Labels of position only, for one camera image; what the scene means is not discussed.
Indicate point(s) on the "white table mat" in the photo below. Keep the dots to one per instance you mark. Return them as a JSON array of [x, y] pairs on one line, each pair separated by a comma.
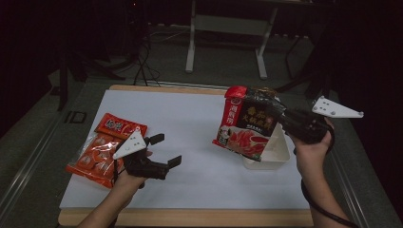
[[190, 120]]

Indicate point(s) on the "person's right hand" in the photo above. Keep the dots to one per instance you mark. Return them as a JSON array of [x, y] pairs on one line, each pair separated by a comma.
[[312, 155]]

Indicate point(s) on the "orange and red snack packet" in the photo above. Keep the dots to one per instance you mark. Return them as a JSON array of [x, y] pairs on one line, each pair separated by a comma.
[[92, 158]]

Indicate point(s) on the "red and black food packet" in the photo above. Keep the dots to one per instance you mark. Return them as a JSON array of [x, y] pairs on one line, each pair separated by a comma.
[[250, 126]]

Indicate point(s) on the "black tripod stand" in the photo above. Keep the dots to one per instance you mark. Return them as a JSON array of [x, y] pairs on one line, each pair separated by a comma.
[[316, 72]]

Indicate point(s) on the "person's left hand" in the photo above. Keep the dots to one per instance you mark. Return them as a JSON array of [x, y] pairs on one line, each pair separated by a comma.
[[130, 180]]

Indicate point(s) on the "white plastic tray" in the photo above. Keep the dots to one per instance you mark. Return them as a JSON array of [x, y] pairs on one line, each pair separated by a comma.
[[278, 153]]

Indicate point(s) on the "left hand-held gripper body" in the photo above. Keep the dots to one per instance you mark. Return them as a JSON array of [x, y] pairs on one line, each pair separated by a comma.
[[139, 164]]

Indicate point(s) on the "white metal stand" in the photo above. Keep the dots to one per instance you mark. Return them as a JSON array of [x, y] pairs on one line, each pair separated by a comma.
[[233, 25]]

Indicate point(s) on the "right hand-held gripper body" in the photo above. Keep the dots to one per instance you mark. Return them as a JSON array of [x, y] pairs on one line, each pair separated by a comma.
[[307, 126]]

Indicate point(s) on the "black metal stand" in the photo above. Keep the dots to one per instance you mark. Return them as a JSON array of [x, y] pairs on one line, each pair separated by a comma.
[[63, 82]]

